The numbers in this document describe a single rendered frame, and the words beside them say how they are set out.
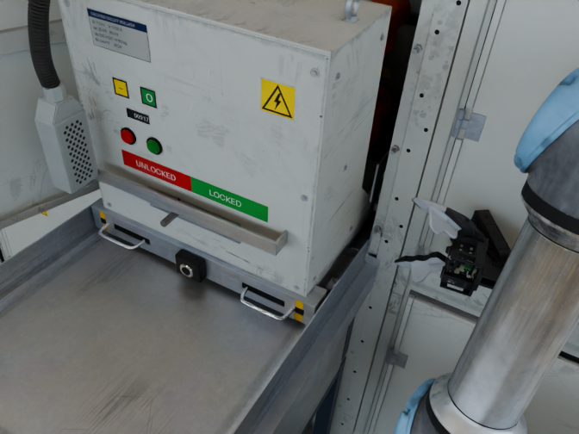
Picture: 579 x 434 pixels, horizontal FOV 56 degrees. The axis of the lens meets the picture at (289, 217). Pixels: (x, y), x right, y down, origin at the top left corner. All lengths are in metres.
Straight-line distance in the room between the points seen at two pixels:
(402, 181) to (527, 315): 0.54
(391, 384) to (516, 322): 0.85
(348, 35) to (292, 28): 0.08
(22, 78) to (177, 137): 0.40
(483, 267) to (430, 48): 0.37
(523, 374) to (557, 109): 0.27
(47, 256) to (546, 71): 0.97
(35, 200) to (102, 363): 0.48
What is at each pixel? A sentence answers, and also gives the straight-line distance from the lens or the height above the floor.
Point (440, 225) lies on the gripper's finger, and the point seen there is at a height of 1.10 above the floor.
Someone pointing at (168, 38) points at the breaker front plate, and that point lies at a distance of 0.87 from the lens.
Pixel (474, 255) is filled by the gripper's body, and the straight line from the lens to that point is 0.91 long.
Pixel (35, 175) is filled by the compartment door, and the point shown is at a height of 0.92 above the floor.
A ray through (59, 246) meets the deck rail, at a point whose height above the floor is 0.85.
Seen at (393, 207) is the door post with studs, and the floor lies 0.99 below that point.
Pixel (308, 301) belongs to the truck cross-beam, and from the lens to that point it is 1.00.
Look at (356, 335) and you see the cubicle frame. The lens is 1.37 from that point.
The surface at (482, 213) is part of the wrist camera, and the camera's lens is 1.00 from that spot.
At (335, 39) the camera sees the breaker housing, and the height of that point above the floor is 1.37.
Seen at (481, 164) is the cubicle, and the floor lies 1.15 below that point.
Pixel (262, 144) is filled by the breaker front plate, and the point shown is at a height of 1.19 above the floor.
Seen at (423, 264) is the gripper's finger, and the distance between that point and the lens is 0.99.
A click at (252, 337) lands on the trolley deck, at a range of 1.03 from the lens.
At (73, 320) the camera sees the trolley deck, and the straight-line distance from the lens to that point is 1.10.
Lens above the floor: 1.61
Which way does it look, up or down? 37 degrees down
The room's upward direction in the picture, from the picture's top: 6 degrees clockwise
